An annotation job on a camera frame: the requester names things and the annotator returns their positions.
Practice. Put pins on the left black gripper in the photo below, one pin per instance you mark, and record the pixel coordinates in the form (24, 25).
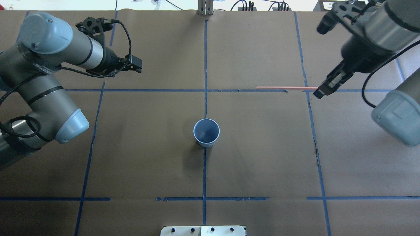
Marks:
(111, 59)

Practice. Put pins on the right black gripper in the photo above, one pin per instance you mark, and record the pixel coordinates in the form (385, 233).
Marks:
(359, 52)

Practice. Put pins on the pink chopstick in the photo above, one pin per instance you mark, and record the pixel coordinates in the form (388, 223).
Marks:
(288, 88)

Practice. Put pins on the blue paper cup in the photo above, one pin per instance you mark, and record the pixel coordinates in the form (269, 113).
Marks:
(206, 132)

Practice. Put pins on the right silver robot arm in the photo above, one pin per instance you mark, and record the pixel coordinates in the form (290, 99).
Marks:
(399, 113)

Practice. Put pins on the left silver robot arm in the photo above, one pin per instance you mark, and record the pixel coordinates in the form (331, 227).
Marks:
(47, 45)

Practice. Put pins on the black power adapter box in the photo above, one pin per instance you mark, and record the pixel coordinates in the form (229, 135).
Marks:
(326, 5)

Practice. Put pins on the orange black connector board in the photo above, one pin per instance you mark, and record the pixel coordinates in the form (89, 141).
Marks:
(247, 5)

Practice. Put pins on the aluminium frame post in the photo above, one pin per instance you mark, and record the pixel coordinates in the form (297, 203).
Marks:
(205, 7)

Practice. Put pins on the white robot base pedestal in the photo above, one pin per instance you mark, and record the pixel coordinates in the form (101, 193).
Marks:
(234, 230)

